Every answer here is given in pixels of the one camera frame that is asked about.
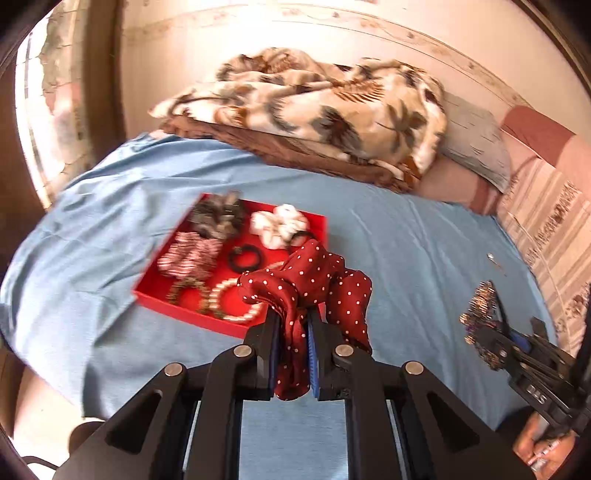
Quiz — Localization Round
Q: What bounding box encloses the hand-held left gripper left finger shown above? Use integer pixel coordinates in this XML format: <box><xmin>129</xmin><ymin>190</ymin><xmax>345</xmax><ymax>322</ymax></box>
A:
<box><xmin>55</xmin><ymin>309</ymin><xmax>280</xmax><ymax>480</ymax></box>

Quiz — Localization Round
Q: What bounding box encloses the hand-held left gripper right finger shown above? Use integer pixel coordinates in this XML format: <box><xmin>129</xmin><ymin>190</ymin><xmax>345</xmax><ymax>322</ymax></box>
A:
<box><xmin>307</xmin><ymin>306</ymin><xmax>536</xmax><ymax>480</ymax></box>

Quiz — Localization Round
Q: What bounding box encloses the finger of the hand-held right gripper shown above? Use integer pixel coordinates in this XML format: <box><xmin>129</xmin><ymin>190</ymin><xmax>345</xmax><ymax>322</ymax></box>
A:
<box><xmin>510</xmin><ymin>332</ymin><xmax>555</xmax><ymax>371</ymax></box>
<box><xmin>480</xmin><ymin>329</ymin><xmax>532</xmax><ymax>384</ymax></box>

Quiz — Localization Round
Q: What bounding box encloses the black hair claw clip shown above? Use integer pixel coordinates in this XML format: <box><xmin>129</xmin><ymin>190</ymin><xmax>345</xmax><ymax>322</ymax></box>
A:
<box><xmin>459</xmin><ymin>281</ymin><xmax>514</xmax><ymax>370</ymax></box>

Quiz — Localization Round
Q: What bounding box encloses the red polka dot scrunchie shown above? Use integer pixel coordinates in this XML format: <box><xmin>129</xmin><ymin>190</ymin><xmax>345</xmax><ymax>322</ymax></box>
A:
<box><xmin>236</xmin><ymin>240</ymin><xmax>374</xmax><ymax>401</ymax></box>

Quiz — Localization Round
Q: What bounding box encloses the red tray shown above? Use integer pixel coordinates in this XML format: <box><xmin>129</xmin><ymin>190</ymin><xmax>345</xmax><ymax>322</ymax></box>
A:
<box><xmin>133</xmin><ymin>196</ymin><xmax>329</xmax><ymax>340</ymax></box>

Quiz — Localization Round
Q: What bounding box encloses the red checked scrunchie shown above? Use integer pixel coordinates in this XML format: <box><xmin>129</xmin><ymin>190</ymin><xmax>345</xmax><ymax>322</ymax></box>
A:
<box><xmin>157</xmin><ymin>232</ymin><xmax>223</xmax><ymax>280</ymax></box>

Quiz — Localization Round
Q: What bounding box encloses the person's right hand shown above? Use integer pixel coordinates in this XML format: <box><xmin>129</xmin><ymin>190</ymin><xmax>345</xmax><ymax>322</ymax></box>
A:
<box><xmin>512</xmin><ymin>410</ymin><xmax>581</xmax><ymax>477</ymax></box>

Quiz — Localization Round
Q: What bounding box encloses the blue bed sheet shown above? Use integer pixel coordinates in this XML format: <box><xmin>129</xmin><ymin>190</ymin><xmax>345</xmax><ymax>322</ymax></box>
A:
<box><xmin>0</xmin><ymin>133</ymin><xmax>557</xmax><ymax>480</ymax></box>

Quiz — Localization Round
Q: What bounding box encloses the floral striped cloth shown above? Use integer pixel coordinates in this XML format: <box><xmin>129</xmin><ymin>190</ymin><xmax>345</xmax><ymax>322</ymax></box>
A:
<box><xmin>498</xmin><ymin>157</ymin><xmax>591</xmax><ymax>356</ymax></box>

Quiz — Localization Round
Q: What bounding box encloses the white patterned scrunchie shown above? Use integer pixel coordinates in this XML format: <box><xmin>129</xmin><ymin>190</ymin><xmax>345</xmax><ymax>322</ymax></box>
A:
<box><xmin>250</xmin><ymin>204</ymin><xmax>310</xmax><ymax>250</ymax></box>

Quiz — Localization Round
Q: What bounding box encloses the dark patterned scrunchie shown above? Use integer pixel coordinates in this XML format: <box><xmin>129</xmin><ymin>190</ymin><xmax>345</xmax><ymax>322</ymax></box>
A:
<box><xmin>188</xmin><ymin>191</ymin><xmax>247</xmax><ymax>241</ymax></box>

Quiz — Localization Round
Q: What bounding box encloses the pink striped bed cover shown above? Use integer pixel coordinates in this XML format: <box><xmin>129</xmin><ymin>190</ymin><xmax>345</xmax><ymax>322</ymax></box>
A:
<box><xmin>418</xmin><ymin>105</ymin><xmax>591</xmax><ymax>217</ymax></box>

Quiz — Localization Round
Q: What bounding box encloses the grey pillow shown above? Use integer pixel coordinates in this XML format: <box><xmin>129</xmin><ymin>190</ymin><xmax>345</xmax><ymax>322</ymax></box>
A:
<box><xmin>438</xmin><ymin>91</ymin><xmax>512</xmax><ymax>193</ymax></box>

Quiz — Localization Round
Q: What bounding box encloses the brown blanket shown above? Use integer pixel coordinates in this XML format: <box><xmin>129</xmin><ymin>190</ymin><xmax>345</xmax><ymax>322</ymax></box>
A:
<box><xmin>159</xmin><ymin>115</ymin><xmax>414</xmax><ymax>195</ymax></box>

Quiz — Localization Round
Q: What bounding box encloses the palm print blanket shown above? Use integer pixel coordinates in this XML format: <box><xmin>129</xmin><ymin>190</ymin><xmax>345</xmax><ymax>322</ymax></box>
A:
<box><xmin>148</xmin><ymin>47</ymin><xmax>446</xmax><ymax>177</ymax></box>

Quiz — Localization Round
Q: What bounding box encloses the window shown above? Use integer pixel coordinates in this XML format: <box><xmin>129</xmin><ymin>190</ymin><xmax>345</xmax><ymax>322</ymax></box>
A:
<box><xmin>16</xmin><ymin>9</ymin><xmax>93</xmax><ymax>210</ymax></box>

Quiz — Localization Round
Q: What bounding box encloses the large pearl bracelet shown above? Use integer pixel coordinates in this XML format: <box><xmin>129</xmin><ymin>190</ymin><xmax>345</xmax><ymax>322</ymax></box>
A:
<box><xmin>208</xmin><ymin>277</ymin><xmax>269</xmax><ymax>324</ymax></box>

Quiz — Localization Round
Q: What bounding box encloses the white cable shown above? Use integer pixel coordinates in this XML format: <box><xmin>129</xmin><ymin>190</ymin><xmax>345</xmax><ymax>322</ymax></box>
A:
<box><xmin>505</xmin><ymin>210</ymin><xmax>566</xmax><ymax>298</ymax></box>

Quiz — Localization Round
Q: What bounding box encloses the thick black hair tie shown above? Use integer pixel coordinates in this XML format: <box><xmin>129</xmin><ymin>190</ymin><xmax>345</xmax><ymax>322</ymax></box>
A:
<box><xmin>228</xmin><ymin>244</ymin><xmax>265</xmax><ymax>273</ymax></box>

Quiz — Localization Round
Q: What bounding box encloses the gold bead bracelet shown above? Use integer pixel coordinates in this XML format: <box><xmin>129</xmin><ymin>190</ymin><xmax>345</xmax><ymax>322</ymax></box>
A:
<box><xmin>168</xmin><ymin>276</ymin><xmax>211</xmax><ymax>315</ymax></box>

